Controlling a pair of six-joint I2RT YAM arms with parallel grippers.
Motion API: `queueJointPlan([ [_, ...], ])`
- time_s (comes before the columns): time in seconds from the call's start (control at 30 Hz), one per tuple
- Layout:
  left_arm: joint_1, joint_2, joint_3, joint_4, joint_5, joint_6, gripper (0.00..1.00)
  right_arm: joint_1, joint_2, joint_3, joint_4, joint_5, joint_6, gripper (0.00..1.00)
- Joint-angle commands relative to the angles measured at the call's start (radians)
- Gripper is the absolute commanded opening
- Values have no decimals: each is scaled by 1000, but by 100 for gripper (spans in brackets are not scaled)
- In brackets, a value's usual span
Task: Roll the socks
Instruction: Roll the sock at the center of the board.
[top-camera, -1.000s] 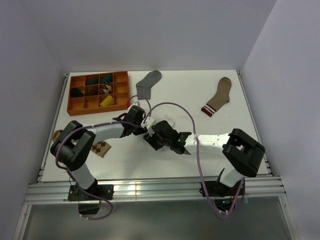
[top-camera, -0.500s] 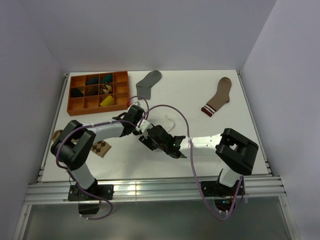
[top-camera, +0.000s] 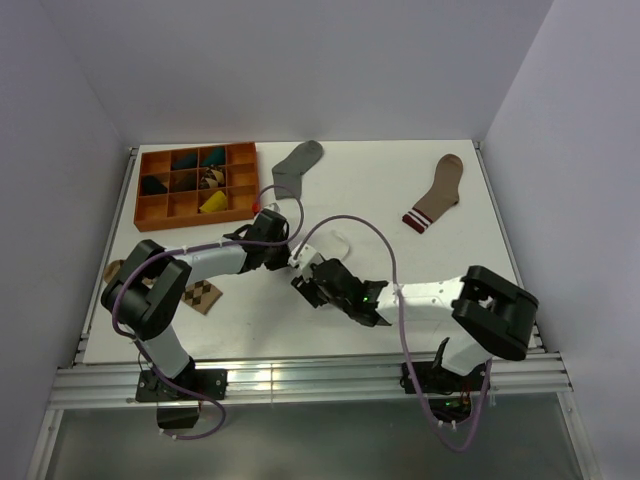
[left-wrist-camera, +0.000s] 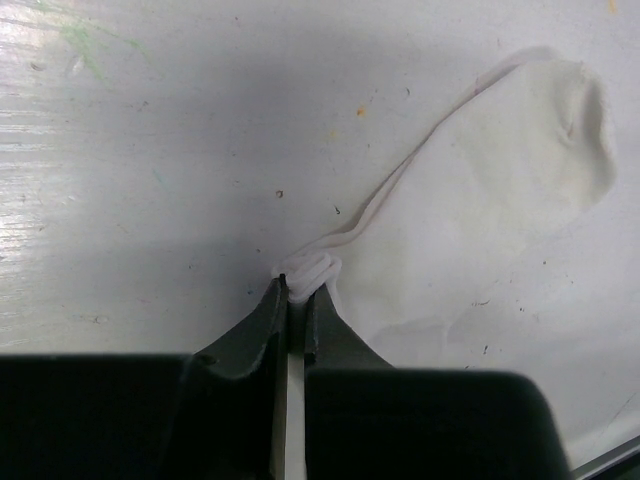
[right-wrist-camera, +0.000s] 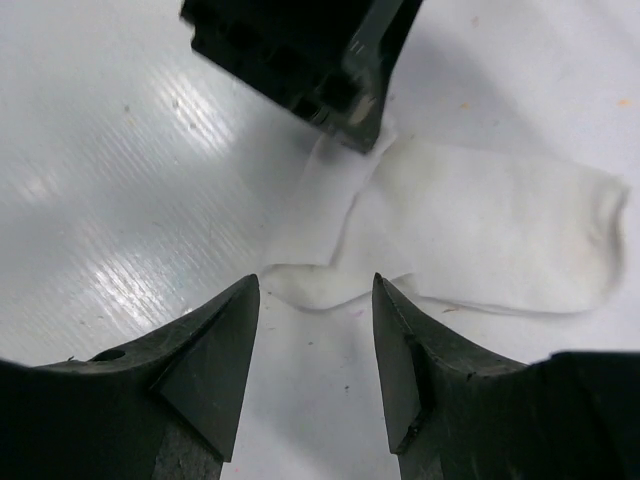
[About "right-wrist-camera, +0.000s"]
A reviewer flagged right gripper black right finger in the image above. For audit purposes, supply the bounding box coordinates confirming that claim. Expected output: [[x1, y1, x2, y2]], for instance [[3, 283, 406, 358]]
[[372, 276, 639, 479]]

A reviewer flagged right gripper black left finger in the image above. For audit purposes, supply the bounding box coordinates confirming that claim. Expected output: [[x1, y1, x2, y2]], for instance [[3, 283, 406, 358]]
[[1, 275, 260, 479]]

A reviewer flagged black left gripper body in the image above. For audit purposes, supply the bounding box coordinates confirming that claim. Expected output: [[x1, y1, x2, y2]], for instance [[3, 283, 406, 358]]
[[180, 0, 422, 153]]

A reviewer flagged white sock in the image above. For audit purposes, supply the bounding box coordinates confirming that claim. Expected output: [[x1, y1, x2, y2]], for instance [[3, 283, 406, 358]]
[[263, 126, 629, 314]]

